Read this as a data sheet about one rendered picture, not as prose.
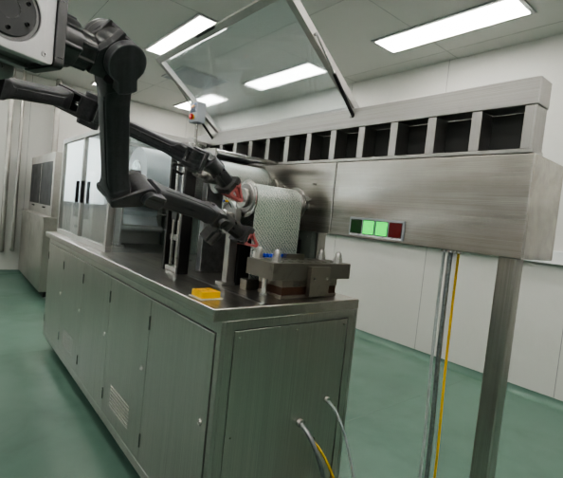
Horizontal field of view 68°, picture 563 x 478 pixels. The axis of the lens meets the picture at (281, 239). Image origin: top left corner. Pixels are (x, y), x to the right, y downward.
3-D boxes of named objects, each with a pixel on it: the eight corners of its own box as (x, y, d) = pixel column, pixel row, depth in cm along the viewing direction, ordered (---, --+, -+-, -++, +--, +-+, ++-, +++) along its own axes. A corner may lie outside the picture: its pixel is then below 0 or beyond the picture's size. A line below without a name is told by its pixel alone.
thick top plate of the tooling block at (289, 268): (245, 272, 155) (246, 256, 154) (320, 272, 180) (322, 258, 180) (272, 280, 142) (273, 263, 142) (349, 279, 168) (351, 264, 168)
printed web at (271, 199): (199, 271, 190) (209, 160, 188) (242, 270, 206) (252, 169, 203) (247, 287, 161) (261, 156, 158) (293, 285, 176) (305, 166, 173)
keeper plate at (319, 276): (305, 295, 153) (308, 266, 153) (324, 294, 160) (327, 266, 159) (309, 297, 151) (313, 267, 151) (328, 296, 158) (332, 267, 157)
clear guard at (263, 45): (161, 61, 224) (162, 60, 224) (220, 132, 251) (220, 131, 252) (285, -7, 144) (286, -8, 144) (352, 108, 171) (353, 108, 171)
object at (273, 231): (249, 259, 160) (254, 211, 159) (295, 259, 175) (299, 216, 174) (250, 259, 160) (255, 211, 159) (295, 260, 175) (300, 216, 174)
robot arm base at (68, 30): (23, 70, 70) (27, -3, 69) (67, 85, 77) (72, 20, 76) (54, 65, 65) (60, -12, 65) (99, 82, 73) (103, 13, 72)
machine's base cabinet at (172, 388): (40, 346, 321) (48, 236, 317) (124, 338, 362) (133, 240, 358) (193, 596, 128) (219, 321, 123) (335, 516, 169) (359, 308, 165)
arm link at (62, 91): (59, 109, 142) (67, 81, 140) (94, 127, 142) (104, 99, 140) (-57, 92, 99) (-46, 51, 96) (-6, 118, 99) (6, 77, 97)
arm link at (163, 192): (153, 192, 105) (130, 165, 109) (139, 208, 106) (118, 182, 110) (233, 220, 144) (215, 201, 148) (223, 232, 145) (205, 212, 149)
